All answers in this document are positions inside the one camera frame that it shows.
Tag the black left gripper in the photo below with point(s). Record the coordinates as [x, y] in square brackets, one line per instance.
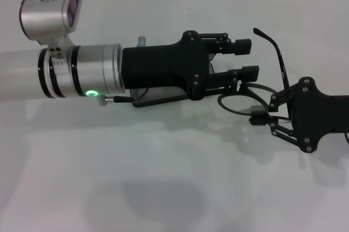
[158, 68]

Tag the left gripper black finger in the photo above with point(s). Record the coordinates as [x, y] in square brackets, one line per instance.
[249, 73]

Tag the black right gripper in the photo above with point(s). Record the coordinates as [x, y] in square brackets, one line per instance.
[316, 114]

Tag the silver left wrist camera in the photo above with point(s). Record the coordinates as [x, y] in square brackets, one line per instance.
[46, 8]

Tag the black glasses case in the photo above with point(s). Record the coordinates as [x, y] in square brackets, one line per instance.
[161, 97]

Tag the black glasses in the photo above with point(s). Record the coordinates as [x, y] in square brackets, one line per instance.
[280, 60]

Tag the silver flange knob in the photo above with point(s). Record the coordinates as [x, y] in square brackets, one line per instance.
[141, 41]

